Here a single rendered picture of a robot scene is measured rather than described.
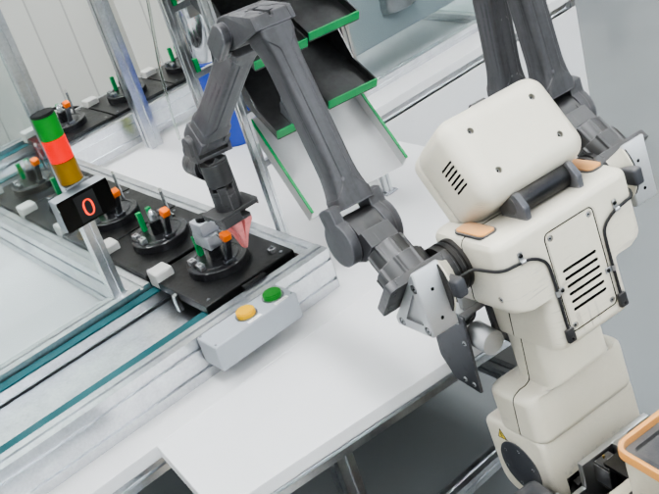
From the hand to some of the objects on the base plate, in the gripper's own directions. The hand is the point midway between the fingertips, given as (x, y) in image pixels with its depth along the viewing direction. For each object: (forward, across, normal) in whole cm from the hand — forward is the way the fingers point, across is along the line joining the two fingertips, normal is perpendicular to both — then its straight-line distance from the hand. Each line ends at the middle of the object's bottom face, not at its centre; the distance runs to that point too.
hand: (243, 243), depth 207 cm
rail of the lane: (+19, -28, -2) cm, 34 cm away
